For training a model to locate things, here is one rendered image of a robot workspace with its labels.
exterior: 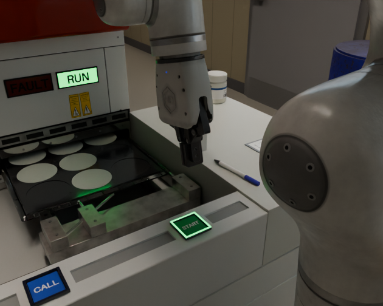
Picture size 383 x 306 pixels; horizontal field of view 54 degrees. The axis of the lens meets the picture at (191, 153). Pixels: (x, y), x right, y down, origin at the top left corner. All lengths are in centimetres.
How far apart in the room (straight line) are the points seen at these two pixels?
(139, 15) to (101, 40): 60
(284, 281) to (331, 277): 53
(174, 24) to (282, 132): 29
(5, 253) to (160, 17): 63
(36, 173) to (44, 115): 17
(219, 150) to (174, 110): 40
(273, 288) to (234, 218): 26
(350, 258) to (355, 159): 13
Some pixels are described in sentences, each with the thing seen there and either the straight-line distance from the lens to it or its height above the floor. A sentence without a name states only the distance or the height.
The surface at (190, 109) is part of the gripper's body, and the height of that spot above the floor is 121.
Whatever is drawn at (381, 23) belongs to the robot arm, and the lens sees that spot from 40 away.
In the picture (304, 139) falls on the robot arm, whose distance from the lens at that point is 29.
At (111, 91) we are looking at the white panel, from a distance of 117.
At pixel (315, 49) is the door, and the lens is 356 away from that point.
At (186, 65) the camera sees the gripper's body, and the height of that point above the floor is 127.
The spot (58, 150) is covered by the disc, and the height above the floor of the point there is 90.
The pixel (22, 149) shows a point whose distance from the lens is 114.
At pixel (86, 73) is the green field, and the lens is 113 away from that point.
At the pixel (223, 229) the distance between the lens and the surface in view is 71.
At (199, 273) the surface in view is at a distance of 72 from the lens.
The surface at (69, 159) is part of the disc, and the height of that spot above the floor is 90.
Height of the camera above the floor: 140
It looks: 28 degrees down
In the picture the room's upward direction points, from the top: straight up
